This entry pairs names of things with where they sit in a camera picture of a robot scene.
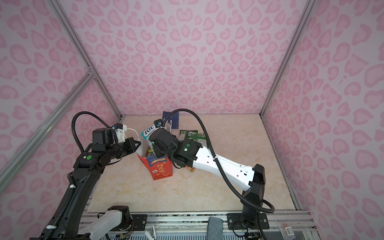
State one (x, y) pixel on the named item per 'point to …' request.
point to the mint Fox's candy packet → (145, 134)
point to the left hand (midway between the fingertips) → (140, 140)
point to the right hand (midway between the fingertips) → (159, 140)
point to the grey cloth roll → (214, 229)
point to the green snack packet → (200, 138)
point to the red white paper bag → (158, 167)
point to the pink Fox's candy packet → (191, 169)
